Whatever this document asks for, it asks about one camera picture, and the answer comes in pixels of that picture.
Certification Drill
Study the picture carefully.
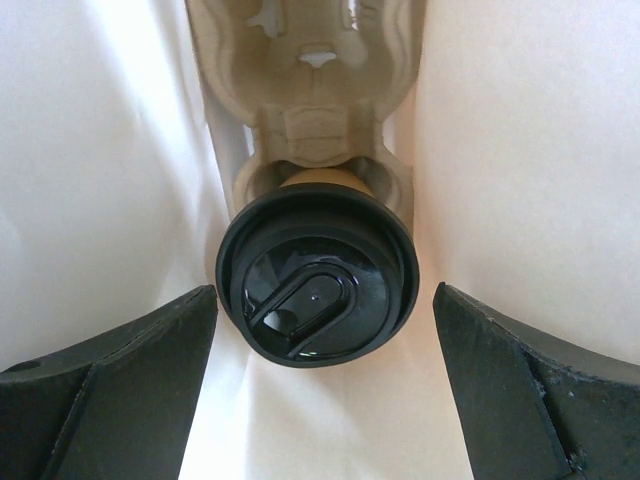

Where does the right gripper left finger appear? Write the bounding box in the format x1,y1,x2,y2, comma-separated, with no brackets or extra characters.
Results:
1,285,218,479

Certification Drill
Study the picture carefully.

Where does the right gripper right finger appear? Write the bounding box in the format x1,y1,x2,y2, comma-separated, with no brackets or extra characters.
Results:
433,283,639,479

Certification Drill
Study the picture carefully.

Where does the black cup lid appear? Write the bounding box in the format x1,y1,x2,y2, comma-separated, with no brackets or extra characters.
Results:
215,184,419,368

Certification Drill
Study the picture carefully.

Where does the brown paper bag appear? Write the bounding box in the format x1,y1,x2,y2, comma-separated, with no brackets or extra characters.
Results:
1,1,639,479

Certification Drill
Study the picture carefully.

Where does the single brown paper cup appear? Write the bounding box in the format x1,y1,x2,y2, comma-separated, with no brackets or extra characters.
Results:
277,167,375,198

